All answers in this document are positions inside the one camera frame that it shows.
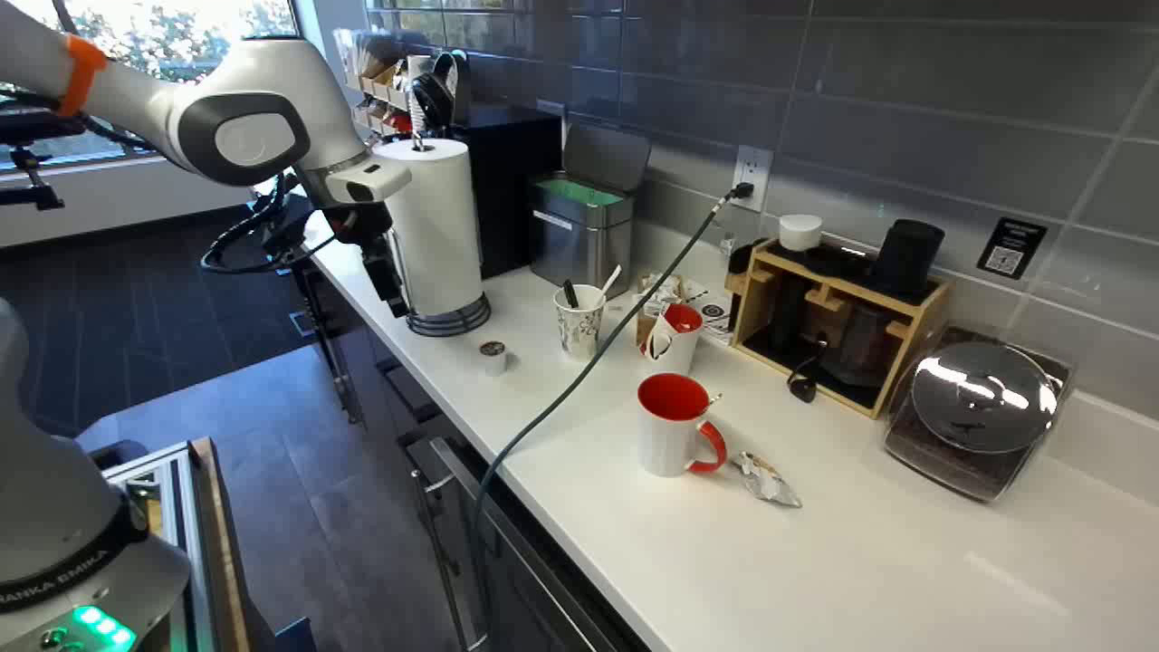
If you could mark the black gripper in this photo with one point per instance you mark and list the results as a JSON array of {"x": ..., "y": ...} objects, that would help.
[{"x": 356, "y": 223}]

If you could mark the white paper towel roll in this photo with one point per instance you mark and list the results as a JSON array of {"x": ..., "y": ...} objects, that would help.
[{"x": 445, "y": 229}]

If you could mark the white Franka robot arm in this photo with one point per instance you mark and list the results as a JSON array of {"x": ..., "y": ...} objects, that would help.
[{"x": 240, "y": 84}]

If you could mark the loose coffee pod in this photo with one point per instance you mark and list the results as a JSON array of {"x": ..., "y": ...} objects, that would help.
[{"x": 496, "y": 356}]

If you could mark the black Keurig coffee machine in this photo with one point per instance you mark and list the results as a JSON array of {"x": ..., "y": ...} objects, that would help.
[{"x": 520, "y": 182}]

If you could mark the black stirrer in cup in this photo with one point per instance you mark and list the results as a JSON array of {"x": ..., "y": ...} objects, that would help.
[{"x": 569, "y": 296}]

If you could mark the coffee pod carousel rack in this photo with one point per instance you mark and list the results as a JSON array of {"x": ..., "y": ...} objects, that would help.
[{"x": 421, "y": 84}]

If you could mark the stainless box with green lid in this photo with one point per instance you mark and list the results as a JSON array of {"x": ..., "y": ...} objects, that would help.
[{"x": 580, "y": 242}]

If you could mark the white patterned cup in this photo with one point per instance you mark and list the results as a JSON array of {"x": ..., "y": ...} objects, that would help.
[{"x": 580, "y": 327}]

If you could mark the white stirrer in cup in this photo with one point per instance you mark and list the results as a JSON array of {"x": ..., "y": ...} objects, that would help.
[{"x": 610, "y": 281}]

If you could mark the small white mug red interior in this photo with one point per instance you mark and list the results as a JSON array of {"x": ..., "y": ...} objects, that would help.
[{"x": 672, "y": 345}]

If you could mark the dark base cabinets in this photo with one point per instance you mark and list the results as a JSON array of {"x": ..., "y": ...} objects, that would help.
[{"x": 482, "y": 566}]

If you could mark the small white jar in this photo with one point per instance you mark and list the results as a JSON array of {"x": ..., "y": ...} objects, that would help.
[{"x": 801, "y": 232}]

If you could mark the wooden countertop organizer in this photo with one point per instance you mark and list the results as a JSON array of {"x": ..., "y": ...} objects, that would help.
[{"x": 836, "y": 339}]

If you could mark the black container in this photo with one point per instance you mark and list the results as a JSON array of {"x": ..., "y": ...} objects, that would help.
[{"x": 910, "y": 259}]

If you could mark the black QR code sign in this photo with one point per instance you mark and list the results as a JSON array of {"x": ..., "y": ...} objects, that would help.
[{"x": 1014, "y": 248}]

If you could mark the aluminum robot mounting frame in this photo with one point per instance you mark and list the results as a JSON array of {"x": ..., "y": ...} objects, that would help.
[{"x": 177, "y": 531}]

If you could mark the white wall outlet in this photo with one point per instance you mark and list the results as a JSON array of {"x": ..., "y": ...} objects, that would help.
[{"x": 756, "y": 166}]

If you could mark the black camera tripod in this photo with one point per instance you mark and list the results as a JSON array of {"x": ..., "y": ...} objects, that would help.
[{"x": 32, "y": 133}]

